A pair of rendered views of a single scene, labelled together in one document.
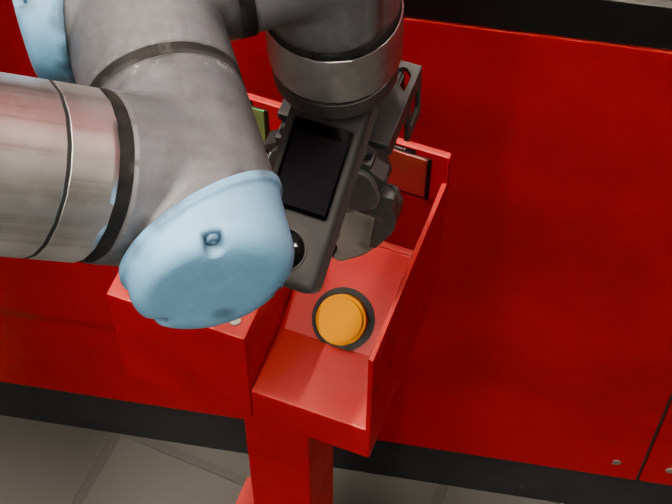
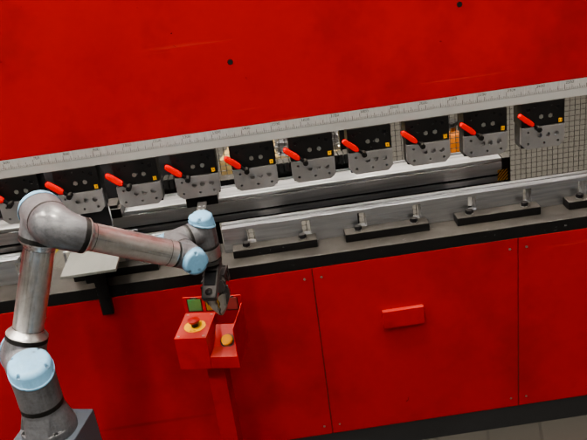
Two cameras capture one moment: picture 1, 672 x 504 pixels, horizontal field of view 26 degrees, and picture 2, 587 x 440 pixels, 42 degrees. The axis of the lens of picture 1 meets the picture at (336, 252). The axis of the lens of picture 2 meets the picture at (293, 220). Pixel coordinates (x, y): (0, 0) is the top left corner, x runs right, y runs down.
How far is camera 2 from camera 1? 165 cm
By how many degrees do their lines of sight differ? 33
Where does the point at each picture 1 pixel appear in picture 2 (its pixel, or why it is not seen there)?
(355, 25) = (211, 242)
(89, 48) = not seen: hidden behind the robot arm
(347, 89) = (212, 257)
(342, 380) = (230, 350)
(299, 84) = not seen: hidden behind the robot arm
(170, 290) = (190, 263)
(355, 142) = (217, 271)
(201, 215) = (193, 250)
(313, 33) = (204, 244)
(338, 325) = (226, 340)
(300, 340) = (218, 347)
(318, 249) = (214, 290)
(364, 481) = not seen: outside the picture
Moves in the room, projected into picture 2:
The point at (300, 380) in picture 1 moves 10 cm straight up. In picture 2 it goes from (220, 353) to (215, 326)
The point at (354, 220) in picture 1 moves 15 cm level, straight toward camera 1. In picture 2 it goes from (222, 297) to (228, 320)
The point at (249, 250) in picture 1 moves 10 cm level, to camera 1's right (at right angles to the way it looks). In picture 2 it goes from (201, 254) to (236, 246)
